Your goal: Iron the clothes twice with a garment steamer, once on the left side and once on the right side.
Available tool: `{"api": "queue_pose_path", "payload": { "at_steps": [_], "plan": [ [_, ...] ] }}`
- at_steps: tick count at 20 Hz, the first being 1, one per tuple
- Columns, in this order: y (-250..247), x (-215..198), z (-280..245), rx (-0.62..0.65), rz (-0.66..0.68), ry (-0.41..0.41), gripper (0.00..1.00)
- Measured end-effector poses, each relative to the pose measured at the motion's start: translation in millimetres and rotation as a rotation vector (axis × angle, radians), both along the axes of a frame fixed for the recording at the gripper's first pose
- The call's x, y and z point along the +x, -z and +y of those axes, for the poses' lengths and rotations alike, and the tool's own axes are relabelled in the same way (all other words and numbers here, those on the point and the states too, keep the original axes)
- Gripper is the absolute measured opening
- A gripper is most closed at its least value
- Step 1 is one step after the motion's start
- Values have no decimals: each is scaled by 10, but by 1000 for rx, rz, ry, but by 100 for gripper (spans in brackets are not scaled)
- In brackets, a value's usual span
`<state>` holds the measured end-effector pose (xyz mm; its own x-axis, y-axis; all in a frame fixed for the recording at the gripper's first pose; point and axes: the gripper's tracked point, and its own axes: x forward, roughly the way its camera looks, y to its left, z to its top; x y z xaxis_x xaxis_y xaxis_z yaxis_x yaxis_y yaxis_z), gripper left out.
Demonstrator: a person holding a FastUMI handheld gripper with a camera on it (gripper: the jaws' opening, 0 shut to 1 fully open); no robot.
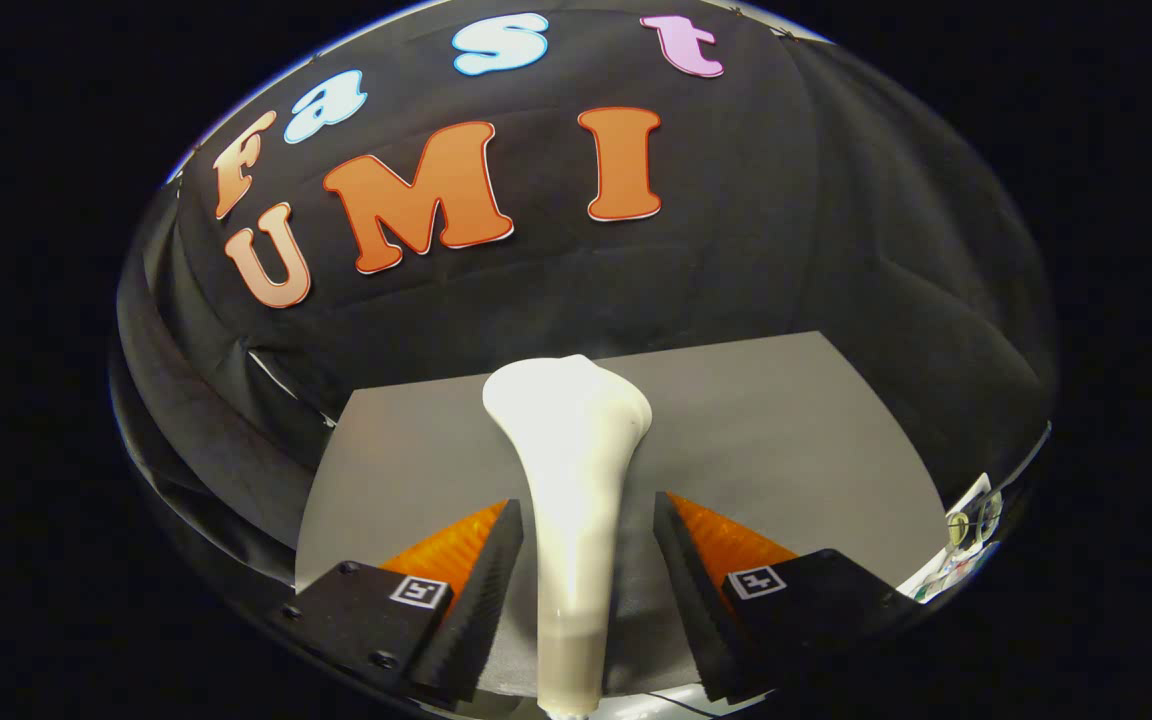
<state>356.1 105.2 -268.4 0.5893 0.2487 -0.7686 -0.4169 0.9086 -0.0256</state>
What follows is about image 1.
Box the white desk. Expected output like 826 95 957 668
901 470 1009 603

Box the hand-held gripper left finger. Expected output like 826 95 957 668
279 498 525 706

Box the grey cabinet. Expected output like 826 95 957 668
294 330 949 696

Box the white garment steamer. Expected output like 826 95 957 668
482 355 654 717

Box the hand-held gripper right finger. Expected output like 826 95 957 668
652 490 922 704

